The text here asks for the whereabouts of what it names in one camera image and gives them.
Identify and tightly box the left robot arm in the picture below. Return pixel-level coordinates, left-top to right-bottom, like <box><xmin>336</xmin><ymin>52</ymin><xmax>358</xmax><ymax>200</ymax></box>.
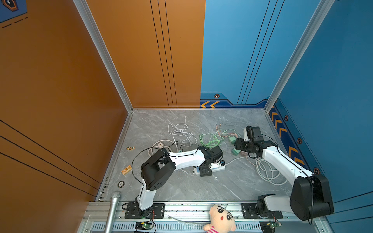
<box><xmin>136</xmin><ymin>146</ymin><xmax>223</xmax><ymax>211</ymax></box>

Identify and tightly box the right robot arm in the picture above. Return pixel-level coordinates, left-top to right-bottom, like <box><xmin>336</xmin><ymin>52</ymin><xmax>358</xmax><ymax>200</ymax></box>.
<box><xmin>235</xmin><ymin>126</ymin><xmax>334</xmax><ymax>220</ymax></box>

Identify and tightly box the white blue power strip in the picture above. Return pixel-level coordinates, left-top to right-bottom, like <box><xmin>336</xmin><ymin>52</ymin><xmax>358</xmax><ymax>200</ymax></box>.
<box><xmin>193</xmin><ymin>162</ymin><xmax>225</xmax><ymax>177</ymax></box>

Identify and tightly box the green charger lower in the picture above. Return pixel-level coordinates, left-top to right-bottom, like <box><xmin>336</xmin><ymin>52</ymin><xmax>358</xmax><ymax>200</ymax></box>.
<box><xmin>231</xmin><ymin>149</ymin><xmax>240</xmax><ymax>155</ymax></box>

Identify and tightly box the green charger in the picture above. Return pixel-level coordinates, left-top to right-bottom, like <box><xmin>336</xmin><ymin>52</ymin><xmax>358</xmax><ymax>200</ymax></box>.
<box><xmin>231</xmin><ymin>149</ymin><xmax>240</xmax><ymax>155</ymax></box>
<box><xmin>229</xmin><ymin>136</ymin><xmax>237</xmax><ymax>145</ymax></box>

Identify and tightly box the green charger upper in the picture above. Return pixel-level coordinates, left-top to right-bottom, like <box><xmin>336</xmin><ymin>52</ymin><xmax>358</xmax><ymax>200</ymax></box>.
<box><xmin>229</xmin><ymin>136</ymin><xmax>237</xmax><ymax>145</ymax></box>

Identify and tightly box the plush doll toy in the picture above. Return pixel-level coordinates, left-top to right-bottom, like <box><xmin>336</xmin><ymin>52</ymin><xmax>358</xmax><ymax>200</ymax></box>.
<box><xmin>203</xmin><ymin>205</ymin><xmax>237</xmax><ymax>233</ymax></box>

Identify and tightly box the right circuit board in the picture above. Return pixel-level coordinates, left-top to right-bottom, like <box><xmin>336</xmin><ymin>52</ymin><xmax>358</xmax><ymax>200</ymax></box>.
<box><xmin>260</xmin><ymin>221</ymin><xmax>281</xmax><ymax>233</ymax></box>

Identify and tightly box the circuit board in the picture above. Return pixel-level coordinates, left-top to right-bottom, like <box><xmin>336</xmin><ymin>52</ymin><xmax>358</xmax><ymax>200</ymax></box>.
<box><xmin>260</xmin><ymin>221</ymin><xmax>281</xmax><ymax>233</ymax></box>
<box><xmin>134</xmin><ymin>222</ymin><xmax>155</xmax><ymax>233</ymax></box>

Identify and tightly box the wooden domino block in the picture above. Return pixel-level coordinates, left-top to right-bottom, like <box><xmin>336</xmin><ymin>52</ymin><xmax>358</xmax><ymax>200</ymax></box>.
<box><xmin>121</xmin><ymin>165</ymin><xmax>132</xmax><ymax>176</ymax></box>

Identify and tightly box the round poker chip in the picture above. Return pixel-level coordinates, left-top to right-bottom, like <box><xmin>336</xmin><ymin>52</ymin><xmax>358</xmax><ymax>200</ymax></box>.
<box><xmin>117</xmin><ymin>181</ymin><xmax>125</xmax><ymax>188</ymax></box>

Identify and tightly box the left circuit board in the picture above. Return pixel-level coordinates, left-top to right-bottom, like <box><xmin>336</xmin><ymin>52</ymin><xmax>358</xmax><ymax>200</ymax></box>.
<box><xmin>134</xmin><ymin>222</ymin><xmax>155</xmax><ymax>233</ymax></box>

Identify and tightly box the metal pole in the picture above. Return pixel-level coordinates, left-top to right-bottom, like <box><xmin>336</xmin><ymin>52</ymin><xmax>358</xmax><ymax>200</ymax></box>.
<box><xmin>104</xmin><ymin>191</ymin><xmax>121</xmax><ymax>233</ymax></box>

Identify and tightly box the green tangled cable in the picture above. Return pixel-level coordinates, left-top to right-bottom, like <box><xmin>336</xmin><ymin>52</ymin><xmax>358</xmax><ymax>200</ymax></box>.
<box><xmin>199</xmin><ymin>129</ymin><xmax>234</xmax><ymax>149</ymax></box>

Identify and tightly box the pink multi-head cable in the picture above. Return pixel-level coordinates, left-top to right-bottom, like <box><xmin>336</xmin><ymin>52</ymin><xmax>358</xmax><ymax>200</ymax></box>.
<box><xmin>215</xmin><ymin>123</ymin><xmax>241</xmax><ymax>140</ymax></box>

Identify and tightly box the power strip white cord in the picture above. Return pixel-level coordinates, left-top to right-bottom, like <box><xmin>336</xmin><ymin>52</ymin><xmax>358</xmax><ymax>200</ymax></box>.
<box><xmin>225</xmin><ymin>155</ymin><xmax>289</xmax><ymax>186</ymax></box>

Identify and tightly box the white tangled cable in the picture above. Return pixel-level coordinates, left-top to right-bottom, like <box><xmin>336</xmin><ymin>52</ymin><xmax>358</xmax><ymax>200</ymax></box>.
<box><xmin>167</xmin><ymin>116</ymin><xmax>198</xmax><ymax>148</ymax></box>

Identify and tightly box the pink socket cord with plug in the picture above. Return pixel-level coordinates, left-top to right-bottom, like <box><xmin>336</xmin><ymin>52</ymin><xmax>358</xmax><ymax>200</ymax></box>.
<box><xmin>148</xmin><ymin>140</ymin><xmax>175</xmax><ymax>155</ymax></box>

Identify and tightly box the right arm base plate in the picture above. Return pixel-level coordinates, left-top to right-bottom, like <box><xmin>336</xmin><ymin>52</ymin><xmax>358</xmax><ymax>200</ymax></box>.
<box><xmin>241</xmin><ymin>203</ymin><xmax>283</xmax><ymax>219</ymax></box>

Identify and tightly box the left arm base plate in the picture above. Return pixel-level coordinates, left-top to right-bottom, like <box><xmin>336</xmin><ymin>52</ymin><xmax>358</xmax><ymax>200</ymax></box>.
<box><xmin>122</xmin><ymin>203</ymin><xmax>165</xmax><ymax>219</ymax></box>

